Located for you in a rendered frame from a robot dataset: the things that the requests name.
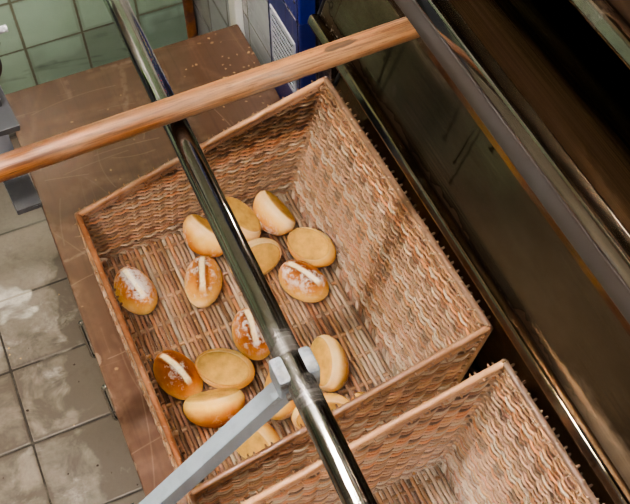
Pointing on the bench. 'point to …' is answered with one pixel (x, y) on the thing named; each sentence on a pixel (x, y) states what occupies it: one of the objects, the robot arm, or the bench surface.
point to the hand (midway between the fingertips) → (14, 163)
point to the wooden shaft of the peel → (192, 102)
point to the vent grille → (281, 42)
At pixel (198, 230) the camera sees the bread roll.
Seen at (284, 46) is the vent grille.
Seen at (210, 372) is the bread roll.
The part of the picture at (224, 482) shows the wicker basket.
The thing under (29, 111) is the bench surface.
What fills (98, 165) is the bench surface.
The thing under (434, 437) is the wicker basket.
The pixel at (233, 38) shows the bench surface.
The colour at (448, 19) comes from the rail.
